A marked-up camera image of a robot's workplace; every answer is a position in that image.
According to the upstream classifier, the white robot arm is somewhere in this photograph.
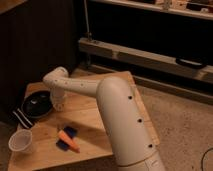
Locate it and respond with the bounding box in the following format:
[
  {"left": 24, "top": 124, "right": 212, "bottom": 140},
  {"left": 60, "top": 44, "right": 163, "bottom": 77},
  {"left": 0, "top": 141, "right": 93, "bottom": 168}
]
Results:
[{"left": 43, "top": 67, "right": 166, "bottom": 171}]

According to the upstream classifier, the black ceramic bowl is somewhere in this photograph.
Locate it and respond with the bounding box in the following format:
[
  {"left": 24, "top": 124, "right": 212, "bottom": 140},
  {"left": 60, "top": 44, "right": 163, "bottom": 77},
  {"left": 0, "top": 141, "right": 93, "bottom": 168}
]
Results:
[{"left": 21, "top": 90, "right": 53, "bottom": 119}]

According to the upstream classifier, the blue sponge block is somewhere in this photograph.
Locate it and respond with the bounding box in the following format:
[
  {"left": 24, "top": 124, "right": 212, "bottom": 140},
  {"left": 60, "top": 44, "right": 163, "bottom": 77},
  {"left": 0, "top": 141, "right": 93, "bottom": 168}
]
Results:
[{"left": 56, "top": 126, "right": 79, "bottom": 151}]

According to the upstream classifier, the orange carrot toy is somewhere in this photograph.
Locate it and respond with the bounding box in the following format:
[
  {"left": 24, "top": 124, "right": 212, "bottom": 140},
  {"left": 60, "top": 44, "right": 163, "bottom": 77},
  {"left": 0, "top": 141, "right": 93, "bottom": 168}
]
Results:
[{"left": 58, "top": 130, "right": 80, "bottom": 152}]

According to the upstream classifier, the metal pole stand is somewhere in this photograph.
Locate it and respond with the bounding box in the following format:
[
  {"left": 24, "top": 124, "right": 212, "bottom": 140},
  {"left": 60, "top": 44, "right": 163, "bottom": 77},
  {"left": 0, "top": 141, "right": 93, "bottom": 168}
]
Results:
[{"left": 83, "top": 0, "right": 92, "bottom": 41}]

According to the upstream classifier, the black handle on shelf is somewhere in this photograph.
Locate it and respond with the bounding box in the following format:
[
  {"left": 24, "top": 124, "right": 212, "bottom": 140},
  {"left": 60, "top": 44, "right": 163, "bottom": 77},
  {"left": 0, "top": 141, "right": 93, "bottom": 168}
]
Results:
[{"left": 175, "top": 58, "right": 207, "bottom": 70}]

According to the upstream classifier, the black cable on floor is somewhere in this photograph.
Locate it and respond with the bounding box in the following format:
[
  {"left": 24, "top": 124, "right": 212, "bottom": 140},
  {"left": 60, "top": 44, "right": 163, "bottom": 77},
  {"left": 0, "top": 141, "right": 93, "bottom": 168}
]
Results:
[{"left": 200, "top": 147, "right": 213, "bottom": 171}]

